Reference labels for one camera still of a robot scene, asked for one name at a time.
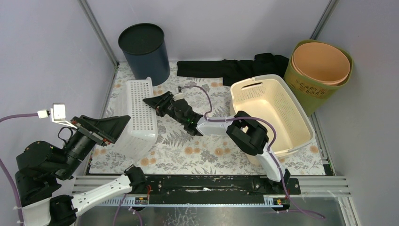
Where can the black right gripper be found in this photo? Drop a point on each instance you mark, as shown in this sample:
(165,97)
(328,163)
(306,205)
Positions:
(159,102)

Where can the green ribbed waste bin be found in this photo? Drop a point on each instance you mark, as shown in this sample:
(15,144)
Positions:
(311,94)

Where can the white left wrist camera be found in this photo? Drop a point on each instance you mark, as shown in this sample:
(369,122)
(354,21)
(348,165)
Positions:
(57,113)

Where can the dark blue cylindrical bin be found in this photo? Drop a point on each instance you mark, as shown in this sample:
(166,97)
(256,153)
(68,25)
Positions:
(144,48)

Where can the black cloth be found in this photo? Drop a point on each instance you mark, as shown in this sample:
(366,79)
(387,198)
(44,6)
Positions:
(232,71)

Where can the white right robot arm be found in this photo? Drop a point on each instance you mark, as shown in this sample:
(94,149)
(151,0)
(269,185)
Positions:
(253,136)

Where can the white perforated basket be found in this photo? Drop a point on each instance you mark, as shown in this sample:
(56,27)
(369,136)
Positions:
(141,131)

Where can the cream perforated plastic basket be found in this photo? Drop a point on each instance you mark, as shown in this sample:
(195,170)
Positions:
(269,97)

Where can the orange inner bucket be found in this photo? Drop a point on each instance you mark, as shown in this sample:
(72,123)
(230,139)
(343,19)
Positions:
(321,62)

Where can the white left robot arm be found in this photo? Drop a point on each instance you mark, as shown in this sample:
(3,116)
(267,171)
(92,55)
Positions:
(42,165)

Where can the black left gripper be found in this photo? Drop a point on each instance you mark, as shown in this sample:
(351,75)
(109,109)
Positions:
(92,132)

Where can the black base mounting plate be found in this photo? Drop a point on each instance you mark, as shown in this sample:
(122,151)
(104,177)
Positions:
(184,184)

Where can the slotted aluminium cable rail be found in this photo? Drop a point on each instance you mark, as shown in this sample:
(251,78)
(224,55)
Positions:
(198,200)

